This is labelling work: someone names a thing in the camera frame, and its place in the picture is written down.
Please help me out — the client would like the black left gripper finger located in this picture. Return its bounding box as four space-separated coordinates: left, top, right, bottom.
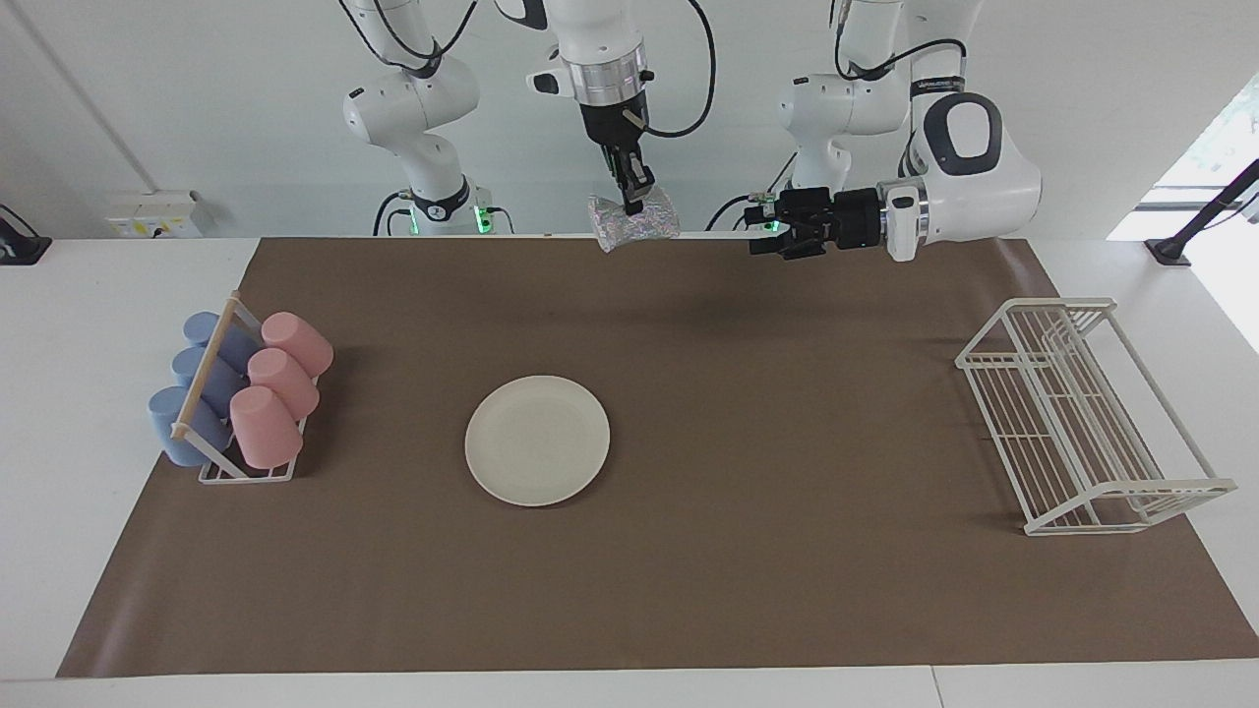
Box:
745 190 835 229
752 222 837 262

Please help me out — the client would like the cream round plate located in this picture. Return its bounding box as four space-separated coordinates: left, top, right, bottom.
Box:
464 375 611 507

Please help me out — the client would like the black clamp with bar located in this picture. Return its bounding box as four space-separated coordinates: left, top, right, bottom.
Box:
1144 159 1259 266

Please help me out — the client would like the brown table mat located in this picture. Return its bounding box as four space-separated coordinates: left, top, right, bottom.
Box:
56 236 1259 678

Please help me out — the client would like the pink plastic cup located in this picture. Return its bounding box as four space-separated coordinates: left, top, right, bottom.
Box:
261 312 334 380
229 385 304 470
247 347 321 422

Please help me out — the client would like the blue plastic cup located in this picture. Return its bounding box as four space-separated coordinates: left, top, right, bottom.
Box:
183 312 262 373
171 346 247 419
148 385 237 467

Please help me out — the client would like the white cup rack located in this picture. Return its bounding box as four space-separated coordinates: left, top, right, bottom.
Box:
170 291 308 485

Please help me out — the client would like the black table clamp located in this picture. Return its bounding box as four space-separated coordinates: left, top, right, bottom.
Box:
0 205 52 265

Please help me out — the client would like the black base cable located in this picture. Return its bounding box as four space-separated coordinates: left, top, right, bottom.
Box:
705 147 798 234
372 190 414 237

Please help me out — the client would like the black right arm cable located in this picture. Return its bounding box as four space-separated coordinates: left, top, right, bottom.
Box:
639 0 716 139

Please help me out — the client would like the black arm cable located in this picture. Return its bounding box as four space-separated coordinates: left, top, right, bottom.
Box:
639 0 716 139
836 39 970 80

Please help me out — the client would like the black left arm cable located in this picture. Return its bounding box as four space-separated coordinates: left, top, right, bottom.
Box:
836 39 970 80

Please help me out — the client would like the white wire dish rack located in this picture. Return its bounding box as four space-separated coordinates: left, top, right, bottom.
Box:
955 298 1237 537

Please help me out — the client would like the white wall socket box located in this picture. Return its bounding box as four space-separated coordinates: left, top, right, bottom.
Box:
106 190 205 239

